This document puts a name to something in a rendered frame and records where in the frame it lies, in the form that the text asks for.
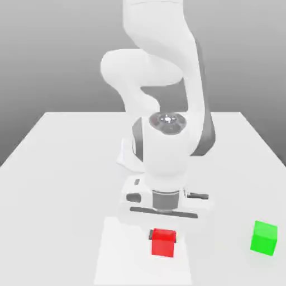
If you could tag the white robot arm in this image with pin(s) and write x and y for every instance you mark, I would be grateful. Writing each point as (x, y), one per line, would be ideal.
(165, 152)

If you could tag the small red cube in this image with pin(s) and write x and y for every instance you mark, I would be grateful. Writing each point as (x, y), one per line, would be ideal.
(163, 244)

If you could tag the small green cube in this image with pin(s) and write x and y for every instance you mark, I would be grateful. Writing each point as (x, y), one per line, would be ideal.
(263, 240)

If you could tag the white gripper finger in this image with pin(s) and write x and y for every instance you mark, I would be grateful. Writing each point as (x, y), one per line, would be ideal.
(151, 234)
(175, 239)

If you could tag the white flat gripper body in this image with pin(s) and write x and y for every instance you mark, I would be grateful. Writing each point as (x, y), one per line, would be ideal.
(138, 215)

